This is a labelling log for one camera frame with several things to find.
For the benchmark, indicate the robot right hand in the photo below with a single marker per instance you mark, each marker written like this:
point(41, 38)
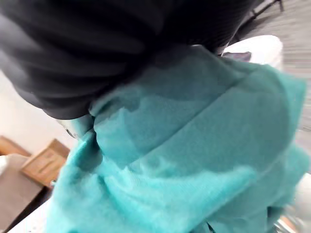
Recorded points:
point(97, 48)

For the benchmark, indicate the teal printed garment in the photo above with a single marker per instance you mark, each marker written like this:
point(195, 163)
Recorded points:
point(184, 155)

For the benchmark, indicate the wooden nightstand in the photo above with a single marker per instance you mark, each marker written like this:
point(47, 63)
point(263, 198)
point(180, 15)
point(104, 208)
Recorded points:
point(45, 161)

